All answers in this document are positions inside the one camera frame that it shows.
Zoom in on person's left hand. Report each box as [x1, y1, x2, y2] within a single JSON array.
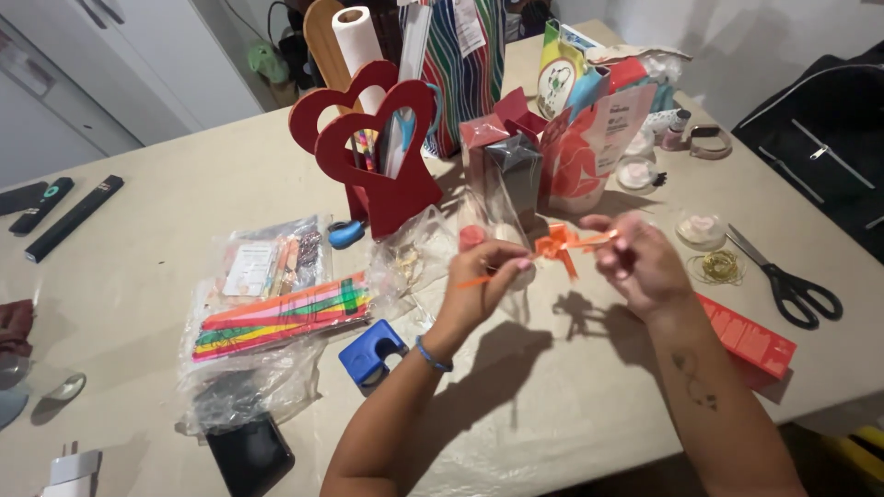
[[441, 239, 537, 334]]

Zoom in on person's right hand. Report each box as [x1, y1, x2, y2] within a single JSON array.
[[579, 213, 696, 323]]

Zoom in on orange ribbon bow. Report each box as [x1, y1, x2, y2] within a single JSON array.
[[456, 222, 621, 290]]

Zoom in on clear round pot with heart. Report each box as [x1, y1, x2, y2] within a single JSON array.
[[675, 210, 728, 252]]

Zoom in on clear bag with gold trinkets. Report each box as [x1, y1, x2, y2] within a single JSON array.
[[369, 206, 458, 306]]

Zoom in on clear cellophane gift bag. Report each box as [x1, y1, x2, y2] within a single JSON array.
[[456, 183, 541, 294]]

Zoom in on long red box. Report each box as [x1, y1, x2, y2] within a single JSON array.
[[693, 293, 799, 381]]

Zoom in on dark grey carton box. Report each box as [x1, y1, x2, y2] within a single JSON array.
[[483, 134, 544, 233]]

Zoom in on large blue paper punch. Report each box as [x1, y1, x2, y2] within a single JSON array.
[[337, 319, 410, 396]]

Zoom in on red and white pouch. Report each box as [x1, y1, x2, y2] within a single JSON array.
[[541, 83, 657, 215]]

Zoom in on red heart-shaped wooden holder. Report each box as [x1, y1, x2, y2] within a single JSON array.
[[288, 59, 445, 241]]

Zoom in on small blue paper punch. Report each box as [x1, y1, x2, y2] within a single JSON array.
[[326, 219, 367, 251]]

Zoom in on pink nail polish bottle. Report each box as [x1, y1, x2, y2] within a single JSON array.
[[661, 108, 692, 152]]

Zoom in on pink smart watch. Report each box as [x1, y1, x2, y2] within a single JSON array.
[[686, 123, 733, 162]]

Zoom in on open red gift box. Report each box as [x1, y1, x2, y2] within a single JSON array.
[[459, 87, 551, 208]]

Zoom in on bundle of coloured pencils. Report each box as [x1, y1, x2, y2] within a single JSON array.
[[351, 127, 382, 174]]

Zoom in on packet of colourful paper strips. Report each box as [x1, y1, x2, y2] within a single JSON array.
[[191, 271, 374, 364]]

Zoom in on black zipped bag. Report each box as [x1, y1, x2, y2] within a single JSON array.
[[731, 40, 884, 265]]

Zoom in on striped gift bag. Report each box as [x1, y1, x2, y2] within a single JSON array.
[[413, 0, 508, 160]]

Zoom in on colourful paper gift bag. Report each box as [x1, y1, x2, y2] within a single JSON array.
[[536, 18, 613, 122]]

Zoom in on white rolled paper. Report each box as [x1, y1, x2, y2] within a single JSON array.
[[383, 3, 434, 180]]

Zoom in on crumpled clear plastic bag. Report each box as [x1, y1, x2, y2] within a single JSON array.
[[175, 331, 327, 437]]

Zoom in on yellow object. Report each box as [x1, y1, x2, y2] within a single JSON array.
[[827, 424, 884, 479]]

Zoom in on black phone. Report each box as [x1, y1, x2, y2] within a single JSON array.
[[205, 413, 297, 497]]

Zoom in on white paper towel roll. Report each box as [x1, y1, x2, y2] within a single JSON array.
[[331, 6, 385, 116]]

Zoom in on wooden board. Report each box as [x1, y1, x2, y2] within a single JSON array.
[[303, 0, 355, 116]]

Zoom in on green plastic object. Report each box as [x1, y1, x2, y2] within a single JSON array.
[[246, 39, 290, 87]]

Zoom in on long black remote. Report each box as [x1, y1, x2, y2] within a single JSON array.
[[24, 174, 126, 265]]

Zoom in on metal spoon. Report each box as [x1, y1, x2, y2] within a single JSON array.
[[30, 372, 88, 426]]

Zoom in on white charger plug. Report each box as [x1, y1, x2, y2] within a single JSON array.
[[40, 447, 104, 497]]

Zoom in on black remote with round button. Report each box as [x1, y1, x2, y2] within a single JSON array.
[[7, 176, 76, 236]]

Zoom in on short black remote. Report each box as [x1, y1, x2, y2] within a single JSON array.
[[0, 180, 50, 217]]

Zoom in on clear glass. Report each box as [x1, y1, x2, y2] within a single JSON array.
[[0, 355, 33, 430]]

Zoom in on gold wire coil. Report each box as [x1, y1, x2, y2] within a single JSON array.
[[686, 248, 747, 288]]

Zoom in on blue bracelet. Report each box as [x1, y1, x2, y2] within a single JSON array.
[[414, 335, 454, 374]]

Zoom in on black-handled scissors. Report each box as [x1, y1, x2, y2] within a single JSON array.
[[726, 223, 845, 331]]

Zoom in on blue-handled scissors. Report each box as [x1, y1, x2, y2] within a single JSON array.
[[392, 83, 443, 149]]

